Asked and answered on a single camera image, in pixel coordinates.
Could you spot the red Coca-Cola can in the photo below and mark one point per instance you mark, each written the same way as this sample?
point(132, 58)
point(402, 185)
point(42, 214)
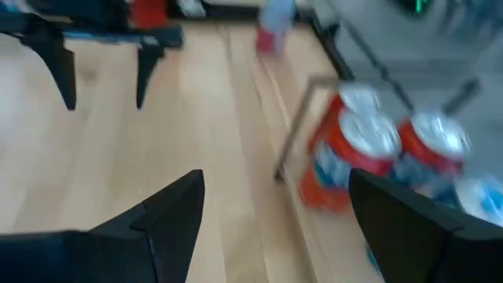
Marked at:
point(357, 98)
point(148, 12)

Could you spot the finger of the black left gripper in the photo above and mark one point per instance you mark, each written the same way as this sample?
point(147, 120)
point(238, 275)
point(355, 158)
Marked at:
point(59, 67)
point(146, 70)

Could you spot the black aluminium table frame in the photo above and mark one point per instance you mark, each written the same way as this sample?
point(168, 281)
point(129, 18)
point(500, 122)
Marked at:
point(334, 51)

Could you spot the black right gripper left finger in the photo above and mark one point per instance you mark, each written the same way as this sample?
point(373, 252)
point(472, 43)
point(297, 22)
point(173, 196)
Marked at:
point(118, 255)

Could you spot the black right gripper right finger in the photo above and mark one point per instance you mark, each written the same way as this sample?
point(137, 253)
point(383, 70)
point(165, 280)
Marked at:
point(432, 251)

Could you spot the pink and white soda can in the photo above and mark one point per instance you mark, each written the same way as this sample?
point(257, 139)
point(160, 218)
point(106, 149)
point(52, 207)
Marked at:
point(271, 39)

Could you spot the orange Fanta can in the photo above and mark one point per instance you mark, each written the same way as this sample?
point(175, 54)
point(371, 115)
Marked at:
point(369, 135)

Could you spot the wooden shelf with black frame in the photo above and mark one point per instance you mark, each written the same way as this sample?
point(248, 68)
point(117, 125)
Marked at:
point(294, 131)

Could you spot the silver-topped soda can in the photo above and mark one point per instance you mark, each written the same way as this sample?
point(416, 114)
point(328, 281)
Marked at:
point(438, 135)

